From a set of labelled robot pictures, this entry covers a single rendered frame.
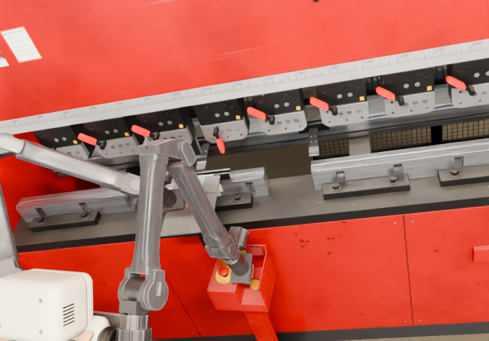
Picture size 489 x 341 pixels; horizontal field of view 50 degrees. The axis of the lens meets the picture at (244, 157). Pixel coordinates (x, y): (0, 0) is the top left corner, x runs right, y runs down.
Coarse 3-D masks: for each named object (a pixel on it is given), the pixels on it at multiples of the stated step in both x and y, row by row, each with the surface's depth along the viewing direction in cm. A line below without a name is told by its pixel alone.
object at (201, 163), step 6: (198, 126) 216; (198, 132) 212; (198, 138) 211; (204, 138) 210; (204, 144) 211; (210, 144) 211; (216, 144) 211; (204, 150) 208; (204, 156) 205; (198, 162) 203; (204, 162) 202; (198, 168) 200; (204, 168) 200
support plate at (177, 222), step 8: (216, 176) 195; (176, 184) 198; (208, 184) 193; (216, 184) 192; (208, 192) 190; (168, 216) 186; (176, 216) 185; (184, 216) 184; (192, 216) 183; (168, 224) 183; (176, 224) 182; (184, 224) 181; (192, 224) 180; (168, 232) 180; (176, 232) 179; (184, 232) 178; (192, 232) 178; (200, 232) 177
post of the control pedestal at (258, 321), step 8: (248, 312) 199; (256, 312) 198; (264, 312) 205; (248, 320) 203; (256, 320) 202; (264, 320) 204; (256, 328) 206; (264, 328) 205; (272, 328) 214; (256, 336) 211; (264, 336) 210; (272, 336) 214
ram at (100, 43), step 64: (0, 0) 152; (64, 0) 150; (128, 0) 148; (192, 0) 147; (256, 0) 145; (320, 0) 144; (384, 0) 142; (448, 0) 140; (64, 64) 165; (128, 64) 163; (192, 64) 161; (256, 64) 159; (320, 64) 157
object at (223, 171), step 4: (228, 168) 197; (196, 172) 200; (200, 172) 199; (204, 172) 198; (208, 172) 198; (212, 172) 198; (216, 172) 198; (220, 172) 197; (224, 172) 196; (228, 172) 195; (220, 176) 196; (224, 176) 196; (228, 176) 196
